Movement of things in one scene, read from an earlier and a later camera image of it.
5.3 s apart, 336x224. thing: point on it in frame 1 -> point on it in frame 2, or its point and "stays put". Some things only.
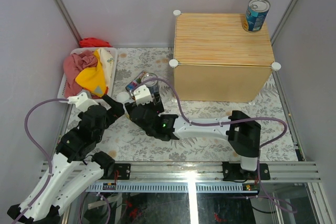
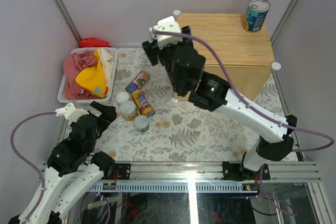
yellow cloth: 93,77 stays put
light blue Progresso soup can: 255,14 stays put
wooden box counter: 217,60 stays put
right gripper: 158,107 -> 152,50
